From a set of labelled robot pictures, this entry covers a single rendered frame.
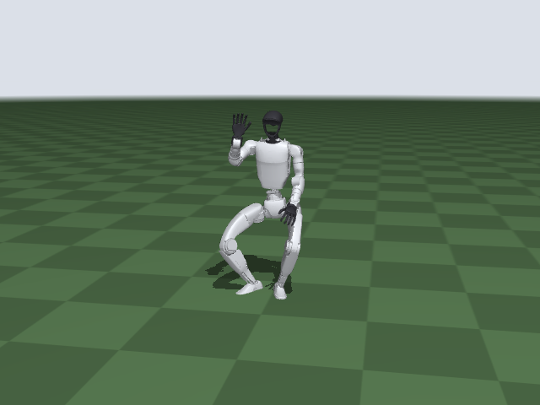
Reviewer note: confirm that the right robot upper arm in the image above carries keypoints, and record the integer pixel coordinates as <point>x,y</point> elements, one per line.
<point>247,149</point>

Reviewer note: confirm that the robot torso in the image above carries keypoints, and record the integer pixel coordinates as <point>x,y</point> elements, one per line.
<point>273,169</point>

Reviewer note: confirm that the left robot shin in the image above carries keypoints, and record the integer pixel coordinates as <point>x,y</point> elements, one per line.
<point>287,265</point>

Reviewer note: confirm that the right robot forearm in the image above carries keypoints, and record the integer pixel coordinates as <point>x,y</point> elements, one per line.
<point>234,153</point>

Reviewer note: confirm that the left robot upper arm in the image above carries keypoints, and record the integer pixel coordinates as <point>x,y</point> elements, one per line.
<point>297,153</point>

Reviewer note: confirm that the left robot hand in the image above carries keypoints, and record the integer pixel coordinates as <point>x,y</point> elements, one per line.
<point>290,210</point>

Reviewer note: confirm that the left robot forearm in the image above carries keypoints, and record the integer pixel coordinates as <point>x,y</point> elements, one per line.
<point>297,191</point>

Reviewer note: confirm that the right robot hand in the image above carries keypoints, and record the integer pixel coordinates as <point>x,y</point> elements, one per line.
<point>239,128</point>

